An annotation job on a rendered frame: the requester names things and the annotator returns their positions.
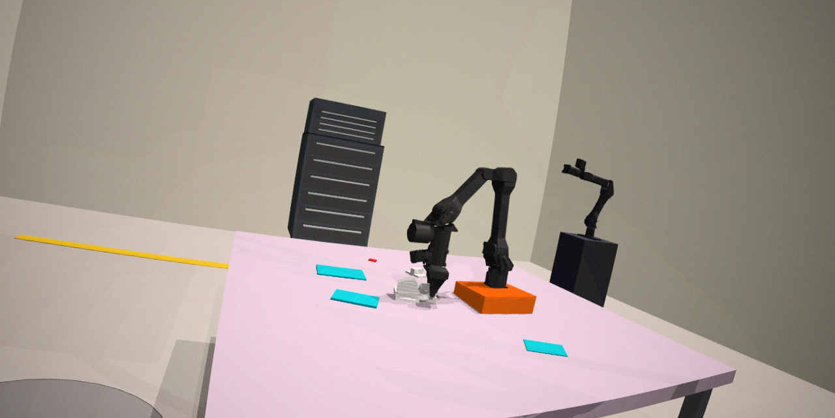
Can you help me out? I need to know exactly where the teal flat plate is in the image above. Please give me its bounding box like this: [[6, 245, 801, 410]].
[[523, 339, 568, 357]]

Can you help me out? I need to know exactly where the cyan flat bar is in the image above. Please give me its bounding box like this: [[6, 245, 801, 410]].
[[316, 264, 367, 281], [330, 289, 380, 309]]

